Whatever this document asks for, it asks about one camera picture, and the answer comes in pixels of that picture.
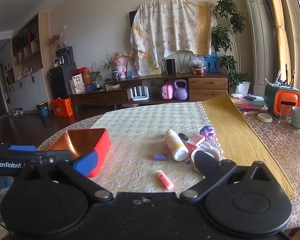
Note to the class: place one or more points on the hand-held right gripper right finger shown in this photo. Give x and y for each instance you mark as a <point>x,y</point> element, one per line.
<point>205,161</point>

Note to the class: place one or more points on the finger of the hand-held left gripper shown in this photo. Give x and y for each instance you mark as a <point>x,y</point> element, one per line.
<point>22,148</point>

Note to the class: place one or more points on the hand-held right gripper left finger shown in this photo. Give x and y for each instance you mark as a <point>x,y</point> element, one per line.
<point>86,163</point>

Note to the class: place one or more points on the round tin can white lid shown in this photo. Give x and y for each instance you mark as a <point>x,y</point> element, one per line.
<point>193,166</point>

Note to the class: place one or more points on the metal nail clipper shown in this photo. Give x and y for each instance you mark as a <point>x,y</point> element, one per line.
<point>187,160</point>

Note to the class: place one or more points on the red snack packet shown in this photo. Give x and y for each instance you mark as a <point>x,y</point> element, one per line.
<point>190,151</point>

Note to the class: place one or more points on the red tin box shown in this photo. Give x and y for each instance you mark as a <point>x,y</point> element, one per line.
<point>75,140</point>

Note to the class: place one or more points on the purple toy figure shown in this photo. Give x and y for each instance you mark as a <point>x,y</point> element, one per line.
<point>208,132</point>

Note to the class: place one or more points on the white bottle yellow band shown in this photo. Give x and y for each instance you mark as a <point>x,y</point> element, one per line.
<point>175,145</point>

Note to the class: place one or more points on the pink tube yellow cap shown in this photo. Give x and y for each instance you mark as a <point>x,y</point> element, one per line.
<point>165,180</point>

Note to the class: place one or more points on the lavender eraser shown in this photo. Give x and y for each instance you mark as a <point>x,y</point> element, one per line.
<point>160,156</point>

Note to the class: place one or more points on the pair of shoes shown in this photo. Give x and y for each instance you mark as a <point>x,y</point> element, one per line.
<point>17,112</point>

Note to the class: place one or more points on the yellow woven mat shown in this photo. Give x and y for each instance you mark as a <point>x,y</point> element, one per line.
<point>235,135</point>

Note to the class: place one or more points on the teal trash bin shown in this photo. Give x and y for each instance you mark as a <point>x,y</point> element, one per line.
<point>43,109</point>

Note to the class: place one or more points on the orange gift bag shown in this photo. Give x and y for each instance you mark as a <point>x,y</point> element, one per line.
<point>62,107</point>

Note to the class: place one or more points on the cream quilted mat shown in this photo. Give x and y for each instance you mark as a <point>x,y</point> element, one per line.
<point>140,130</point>

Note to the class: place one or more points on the pink spoon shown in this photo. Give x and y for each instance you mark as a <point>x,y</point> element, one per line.
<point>251,112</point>

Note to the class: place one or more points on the wooden TV cabinet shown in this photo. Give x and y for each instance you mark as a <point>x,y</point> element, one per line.
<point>110,96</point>

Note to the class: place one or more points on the clear plastic storage boxes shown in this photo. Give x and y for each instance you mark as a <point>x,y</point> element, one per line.
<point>247,101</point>

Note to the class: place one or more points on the purple kettlebell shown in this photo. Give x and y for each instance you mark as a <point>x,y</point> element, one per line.
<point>180,91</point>

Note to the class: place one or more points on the black mini fridge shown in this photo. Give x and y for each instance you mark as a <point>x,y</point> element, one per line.
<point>61,81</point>

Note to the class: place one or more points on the pink toy case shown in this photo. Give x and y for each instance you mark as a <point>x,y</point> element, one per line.
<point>167,92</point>

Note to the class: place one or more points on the white orange snack box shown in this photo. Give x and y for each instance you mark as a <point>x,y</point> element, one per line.
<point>77,85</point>

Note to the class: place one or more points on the yellow white flat box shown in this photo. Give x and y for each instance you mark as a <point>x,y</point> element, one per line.
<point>113,87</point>

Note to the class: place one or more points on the white router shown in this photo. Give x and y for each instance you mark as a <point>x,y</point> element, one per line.
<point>139,95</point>

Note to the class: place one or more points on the red gift bag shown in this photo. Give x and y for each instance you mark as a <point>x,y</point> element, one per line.
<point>84,75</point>

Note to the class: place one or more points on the clear glass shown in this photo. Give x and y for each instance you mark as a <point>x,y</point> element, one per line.
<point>284,115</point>

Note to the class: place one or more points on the plastic wrapped potted plant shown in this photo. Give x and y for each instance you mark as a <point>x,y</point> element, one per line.
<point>197,66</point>

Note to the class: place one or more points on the blue picture box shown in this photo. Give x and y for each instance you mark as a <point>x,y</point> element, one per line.
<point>211,63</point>

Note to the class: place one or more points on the small potted plant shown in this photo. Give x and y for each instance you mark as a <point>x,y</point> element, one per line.
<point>111,66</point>

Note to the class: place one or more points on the green orange tissue holder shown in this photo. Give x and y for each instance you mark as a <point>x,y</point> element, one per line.
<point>285,100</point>

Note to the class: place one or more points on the black coffee machine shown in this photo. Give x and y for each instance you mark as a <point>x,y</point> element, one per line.
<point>64,56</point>

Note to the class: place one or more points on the black speaker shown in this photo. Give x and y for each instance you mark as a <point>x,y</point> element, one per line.
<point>171,66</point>

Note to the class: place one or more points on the pink doll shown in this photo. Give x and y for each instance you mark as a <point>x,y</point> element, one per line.
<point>121,65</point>

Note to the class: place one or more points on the vase with dried flowers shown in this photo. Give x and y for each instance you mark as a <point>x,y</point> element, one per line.
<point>58,41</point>

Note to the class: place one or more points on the white standing air conditioner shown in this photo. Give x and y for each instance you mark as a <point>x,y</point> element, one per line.
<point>256,42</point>

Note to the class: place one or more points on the tall potted plant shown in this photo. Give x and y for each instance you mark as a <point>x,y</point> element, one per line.
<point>227,30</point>

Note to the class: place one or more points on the floral draped cloth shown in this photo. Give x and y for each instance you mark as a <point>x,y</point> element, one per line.
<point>170,30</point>

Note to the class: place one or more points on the yellow curtain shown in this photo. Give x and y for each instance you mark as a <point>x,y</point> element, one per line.
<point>281,42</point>

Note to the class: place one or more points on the wooden wall cabinet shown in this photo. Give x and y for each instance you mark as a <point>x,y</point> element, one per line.
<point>30,67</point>

